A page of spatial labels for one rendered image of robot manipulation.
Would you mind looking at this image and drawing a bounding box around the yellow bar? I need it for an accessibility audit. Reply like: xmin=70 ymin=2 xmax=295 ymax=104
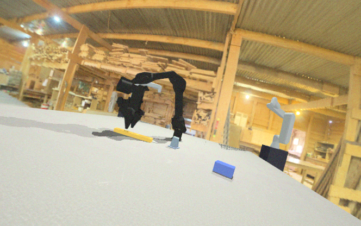
xmin=114 ymin=128 xmax=153 ymax=143

